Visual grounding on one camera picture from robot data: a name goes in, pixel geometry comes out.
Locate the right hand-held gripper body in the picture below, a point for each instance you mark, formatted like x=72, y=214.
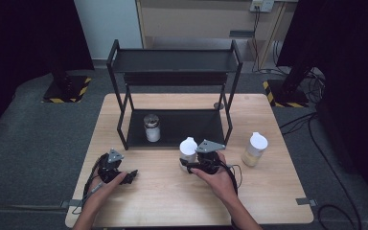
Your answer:
x=209, y=146

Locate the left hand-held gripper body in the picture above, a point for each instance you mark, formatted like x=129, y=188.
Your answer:
x=110, y=169

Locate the white-lid jar with white contents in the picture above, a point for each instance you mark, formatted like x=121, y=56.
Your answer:
x=188, y=147

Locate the white-lid jar with yellow contents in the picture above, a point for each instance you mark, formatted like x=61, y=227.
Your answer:
x=253, y=156

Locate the glass shaker jar metal lid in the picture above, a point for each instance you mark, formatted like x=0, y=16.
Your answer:
x=152, y=132

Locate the black metal rack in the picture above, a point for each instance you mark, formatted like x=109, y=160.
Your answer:
x=172, y=60

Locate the person's left hand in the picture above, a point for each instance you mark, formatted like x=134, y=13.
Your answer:
x=103, y=191

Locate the person's right hand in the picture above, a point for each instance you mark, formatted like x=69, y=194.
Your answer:
x=220, y=185

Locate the small grey round disc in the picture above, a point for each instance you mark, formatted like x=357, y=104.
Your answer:
x=218, y=106

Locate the grey tape piece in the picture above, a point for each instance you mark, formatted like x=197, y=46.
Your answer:
x=306, y=202
x=72, y=203

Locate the black stand with striped base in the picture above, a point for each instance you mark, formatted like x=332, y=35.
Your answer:
x=65, y=91
x=286, y=96

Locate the light wooden cabinet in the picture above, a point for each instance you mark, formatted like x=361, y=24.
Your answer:
x=188, y=22

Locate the black curtain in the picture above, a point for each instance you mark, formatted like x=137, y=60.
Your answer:
x=19, y=48
x=348, y=64

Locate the white wall socket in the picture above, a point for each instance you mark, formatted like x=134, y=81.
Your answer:
x=262, y=5

